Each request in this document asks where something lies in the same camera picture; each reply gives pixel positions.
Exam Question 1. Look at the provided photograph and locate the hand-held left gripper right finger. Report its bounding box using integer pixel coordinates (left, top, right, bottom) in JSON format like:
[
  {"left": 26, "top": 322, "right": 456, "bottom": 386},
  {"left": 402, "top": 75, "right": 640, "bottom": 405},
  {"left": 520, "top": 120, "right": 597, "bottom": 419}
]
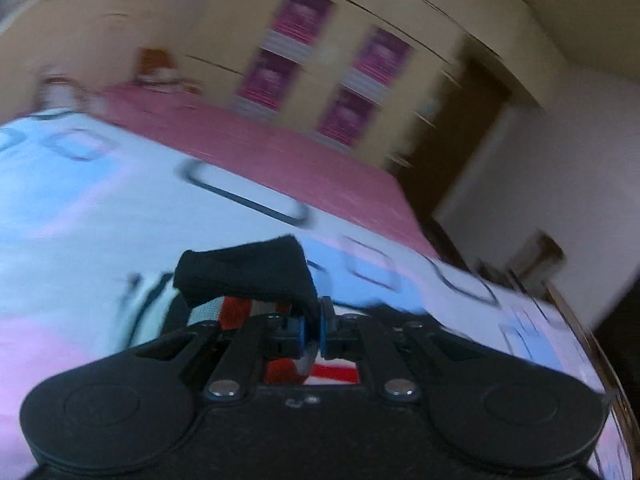
[{"left": 319, "top": 297, "right": 482, "bottom": 404}]

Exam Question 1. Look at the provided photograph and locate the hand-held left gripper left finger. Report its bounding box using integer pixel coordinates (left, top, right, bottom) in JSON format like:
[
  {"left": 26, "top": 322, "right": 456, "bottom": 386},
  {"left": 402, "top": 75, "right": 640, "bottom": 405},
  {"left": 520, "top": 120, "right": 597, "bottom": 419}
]
[{"left": 134, "top": 302, "right": 307, "bottom": 402}]

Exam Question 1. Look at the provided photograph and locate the striped knit sweater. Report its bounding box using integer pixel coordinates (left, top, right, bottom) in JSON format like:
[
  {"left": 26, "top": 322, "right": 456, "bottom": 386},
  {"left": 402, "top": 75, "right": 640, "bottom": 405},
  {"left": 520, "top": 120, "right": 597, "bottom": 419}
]
[{"left": 127, "top": 235, "right": 382, "bottom": 387}]

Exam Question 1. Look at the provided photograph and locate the pink bed sheet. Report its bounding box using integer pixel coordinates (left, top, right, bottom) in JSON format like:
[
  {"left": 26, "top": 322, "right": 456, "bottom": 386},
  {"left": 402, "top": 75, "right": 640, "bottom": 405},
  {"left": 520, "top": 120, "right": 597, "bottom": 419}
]
[{"left": 99, "top": 82, "right": 453, "bottom": 262}]

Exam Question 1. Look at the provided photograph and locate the square print blanket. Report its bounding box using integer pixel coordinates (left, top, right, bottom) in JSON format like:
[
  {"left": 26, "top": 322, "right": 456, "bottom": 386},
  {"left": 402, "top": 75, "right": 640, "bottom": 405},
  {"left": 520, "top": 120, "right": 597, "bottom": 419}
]
[{"left": 0, "top": 110, "right": 632, "bottom": 480}]

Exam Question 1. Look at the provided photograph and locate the wooden chair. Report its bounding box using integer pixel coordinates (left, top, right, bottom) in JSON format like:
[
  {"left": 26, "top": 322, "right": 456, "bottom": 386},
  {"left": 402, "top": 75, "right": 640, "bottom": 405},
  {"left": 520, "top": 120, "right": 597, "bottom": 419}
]
[{"left": 514, "top": 229, "right": 569, "bottom": 287}]

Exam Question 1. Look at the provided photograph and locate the brown wooden door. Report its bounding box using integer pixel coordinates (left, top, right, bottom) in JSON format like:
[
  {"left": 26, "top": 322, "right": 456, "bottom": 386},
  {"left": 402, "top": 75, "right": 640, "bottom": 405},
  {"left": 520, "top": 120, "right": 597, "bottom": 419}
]
[{"left": 384, "top": 54, "right": 512, "bottom": 228}]

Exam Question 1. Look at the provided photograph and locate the cream wardrobe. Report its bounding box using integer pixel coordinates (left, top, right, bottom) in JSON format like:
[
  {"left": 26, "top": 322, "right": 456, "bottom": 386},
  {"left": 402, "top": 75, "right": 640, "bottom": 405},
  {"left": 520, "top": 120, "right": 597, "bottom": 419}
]
[{"left": 184, "top": 0, "right": 501, "bottom": 171}]

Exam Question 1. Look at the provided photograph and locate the cream rounded headboard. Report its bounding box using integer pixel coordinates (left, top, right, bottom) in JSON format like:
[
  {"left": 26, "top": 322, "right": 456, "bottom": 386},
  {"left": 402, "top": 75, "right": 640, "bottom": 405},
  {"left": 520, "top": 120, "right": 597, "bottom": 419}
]
[{"left": 0, "top": 0, "right": 168, "bottom": 126}]

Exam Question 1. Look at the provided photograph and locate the magenta wall poster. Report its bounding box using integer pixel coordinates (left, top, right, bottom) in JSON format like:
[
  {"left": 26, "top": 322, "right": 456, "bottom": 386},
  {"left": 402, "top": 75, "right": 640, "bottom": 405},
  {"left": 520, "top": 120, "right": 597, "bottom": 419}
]
[
  {"left": 316, "top": 86, "right": 379, "bottom": 145},
  {"left": 234, "top": 49, "right": 302, "bottom": 111},
  {"left": 270, "top": 0, "right": 337, "bottom": 45},
  {"left": 351, "top": 25, "right": 417, "bottom": 87}
]

